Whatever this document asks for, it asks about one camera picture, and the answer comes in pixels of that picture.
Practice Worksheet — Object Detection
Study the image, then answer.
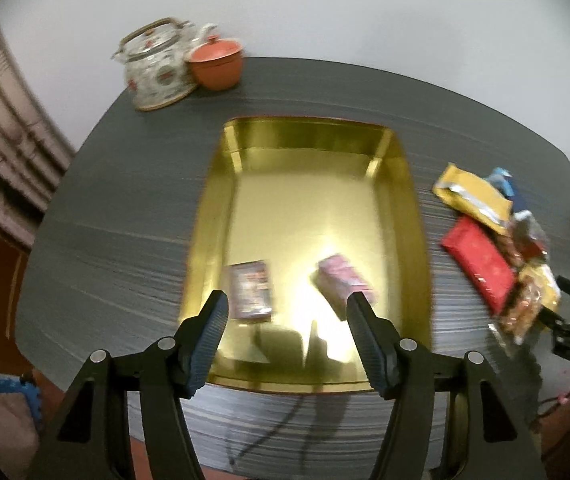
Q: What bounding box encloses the red snack packet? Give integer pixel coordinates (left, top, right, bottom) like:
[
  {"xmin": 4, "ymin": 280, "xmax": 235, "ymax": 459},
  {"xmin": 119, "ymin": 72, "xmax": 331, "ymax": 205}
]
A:
[{"xmin": 440, "ymin": 217, "xmax": 516, "ymax": 313}]

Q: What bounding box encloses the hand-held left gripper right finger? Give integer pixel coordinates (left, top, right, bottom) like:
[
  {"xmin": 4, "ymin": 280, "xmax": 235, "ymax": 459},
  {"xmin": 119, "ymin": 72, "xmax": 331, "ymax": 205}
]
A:
[{"xmin": 346, "ymin": 291, "xmax": 548, "ymax": 480}]

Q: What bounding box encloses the blue and white packet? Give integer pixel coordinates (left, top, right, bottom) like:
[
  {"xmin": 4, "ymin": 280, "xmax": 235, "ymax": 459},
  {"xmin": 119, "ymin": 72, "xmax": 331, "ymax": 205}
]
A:
[{"xmin": 485, "ymin": 167, "xmax": 533, "ymax": 218}]

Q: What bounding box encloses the patterned beige curtain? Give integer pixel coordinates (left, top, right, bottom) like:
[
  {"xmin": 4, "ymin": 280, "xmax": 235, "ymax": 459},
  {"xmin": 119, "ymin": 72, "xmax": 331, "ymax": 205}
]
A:
[{"xmin": 0, "ymin": 10, "xmax": 76, "ymax": 251}]

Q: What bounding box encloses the orange lidded clay cup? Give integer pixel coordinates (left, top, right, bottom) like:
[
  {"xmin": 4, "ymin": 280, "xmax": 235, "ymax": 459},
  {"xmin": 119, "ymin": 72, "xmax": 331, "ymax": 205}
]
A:
[{"xmin": 185, "ymin": 35, "xmax": 244, "ymax": 92}]

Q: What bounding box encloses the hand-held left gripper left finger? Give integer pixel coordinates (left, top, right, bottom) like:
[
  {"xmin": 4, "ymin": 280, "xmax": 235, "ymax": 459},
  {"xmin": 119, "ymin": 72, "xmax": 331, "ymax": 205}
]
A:
[{"xmin": 25, "ymin": 290, "xmax": 231, "ymax": 480}]

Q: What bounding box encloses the yellow foil snack packet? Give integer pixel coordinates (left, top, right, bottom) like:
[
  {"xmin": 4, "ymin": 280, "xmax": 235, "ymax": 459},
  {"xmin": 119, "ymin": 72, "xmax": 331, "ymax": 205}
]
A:
[
  {"xmin": 432, "ymin": 162, "xmax": 514, "ymax": 236},
  {"xmin": 520, "ymin": 262, "xmax": 563, "ymax": 311}
]

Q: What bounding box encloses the clear bag of peanuts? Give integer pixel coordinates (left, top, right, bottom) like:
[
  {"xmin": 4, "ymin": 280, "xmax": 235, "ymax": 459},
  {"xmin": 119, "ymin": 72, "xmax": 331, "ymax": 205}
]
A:
[
  {"xmin": 502, "ymin": 210, "xmax": 550, "ymax": 266},
  {"xmin": 487, "ymin": 280, "xmax": 546, "ymax": 356}
]

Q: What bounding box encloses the gold metal tray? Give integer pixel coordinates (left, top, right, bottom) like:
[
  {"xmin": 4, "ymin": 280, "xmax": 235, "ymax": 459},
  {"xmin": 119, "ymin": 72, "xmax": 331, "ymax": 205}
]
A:
[{"xmin": 181, "ymin": 116, "xmax": 434, "ymax": 395}]

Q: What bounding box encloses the pink snack packet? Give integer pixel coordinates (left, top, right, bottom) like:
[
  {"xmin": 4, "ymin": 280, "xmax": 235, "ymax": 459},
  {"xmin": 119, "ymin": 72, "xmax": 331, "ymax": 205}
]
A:
[{"xmin": 312, "ymin": 255, "xmax": 378, "ymax": 321}]

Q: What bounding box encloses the floral porcelain teapot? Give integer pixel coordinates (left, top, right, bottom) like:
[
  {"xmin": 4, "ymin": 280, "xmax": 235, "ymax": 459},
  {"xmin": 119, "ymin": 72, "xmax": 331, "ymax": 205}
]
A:
[{"xmin": 112, "ymin": 16, "xmax": 218, "ymax": 112}]

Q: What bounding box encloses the small dark printed packet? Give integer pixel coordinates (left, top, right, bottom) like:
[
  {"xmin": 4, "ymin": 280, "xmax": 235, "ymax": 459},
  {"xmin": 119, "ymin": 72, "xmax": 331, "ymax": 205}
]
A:
[{"xmin": 227, "ymin": 260, "xmax": 273, "ymax": 321}]

